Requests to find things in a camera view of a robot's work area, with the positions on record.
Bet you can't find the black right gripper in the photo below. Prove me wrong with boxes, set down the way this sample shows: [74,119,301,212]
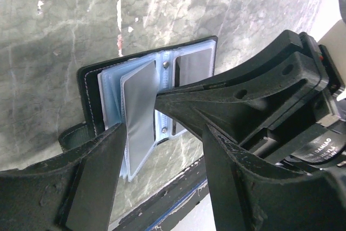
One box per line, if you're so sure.
[155,30,345,173]

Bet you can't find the black card holder wallet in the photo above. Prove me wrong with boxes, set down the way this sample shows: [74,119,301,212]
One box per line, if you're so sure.
[58,35,219,183]

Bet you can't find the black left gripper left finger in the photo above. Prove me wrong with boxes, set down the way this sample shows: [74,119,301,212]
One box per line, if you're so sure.
[1,124,126,230]

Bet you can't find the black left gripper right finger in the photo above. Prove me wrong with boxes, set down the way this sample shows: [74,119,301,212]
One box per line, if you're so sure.
[202,125,345,230]

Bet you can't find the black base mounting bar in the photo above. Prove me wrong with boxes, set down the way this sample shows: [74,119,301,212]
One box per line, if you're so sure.
[109,157,209,230]

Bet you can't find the grey credit card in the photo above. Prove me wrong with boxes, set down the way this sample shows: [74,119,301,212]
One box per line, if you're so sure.
[121,61,160,181]

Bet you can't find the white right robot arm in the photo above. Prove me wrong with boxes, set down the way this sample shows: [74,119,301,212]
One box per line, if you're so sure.
[155,0,345,176]

